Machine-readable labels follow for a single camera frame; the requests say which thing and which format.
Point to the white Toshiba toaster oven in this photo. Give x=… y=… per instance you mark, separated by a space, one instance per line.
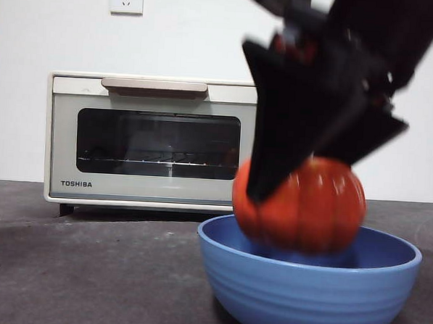
x=47 y=131

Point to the blue ribbed bowl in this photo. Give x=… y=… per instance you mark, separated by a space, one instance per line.
x=304 y=293

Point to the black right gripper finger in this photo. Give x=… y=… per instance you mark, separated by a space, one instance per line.
x=366 y=137
x=287 y=118

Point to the orange toy pumpkin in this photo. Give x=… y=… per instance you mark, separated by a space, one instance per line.
x=308 y=210

